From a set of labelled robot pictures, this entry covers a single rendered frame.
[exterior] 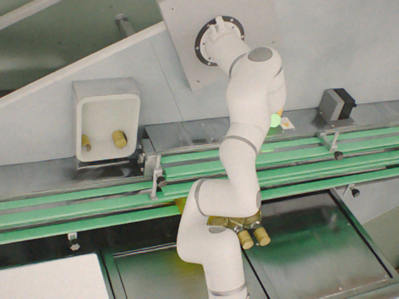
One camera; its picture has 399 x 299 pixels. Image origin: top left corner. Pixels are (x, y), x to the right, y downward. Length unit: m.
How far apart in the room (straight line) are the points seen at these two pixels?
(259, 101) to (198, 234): 0.31
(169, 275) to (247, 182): 0.57
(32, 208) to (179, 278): 0.47
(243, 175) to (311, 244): 0.78
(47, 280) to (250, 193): 0.70
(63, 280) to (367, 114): 1.19
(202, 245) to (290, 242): 0.75
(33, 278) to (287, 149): 0.87
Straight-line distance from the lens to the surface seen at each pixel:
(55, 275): 1.54
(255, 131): 1.15
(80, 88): 1.41
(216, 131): 1.61
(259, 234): 1.53
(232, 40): 1.39
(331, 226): 1.90
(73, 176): 1.54
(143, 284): 1.53
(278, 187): 1.77
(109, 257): 1.57
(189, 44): 1.44
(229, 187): 1.10
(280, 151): 1.64
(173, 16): 1.38
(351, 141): 1.81
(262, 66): 1.17
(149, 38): 1.43
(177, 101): 1.58
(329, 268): 1.77
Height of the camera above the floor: 1.94
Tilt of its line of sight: 42 degrees down
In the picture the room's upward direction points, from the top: 151 degrees clockwise
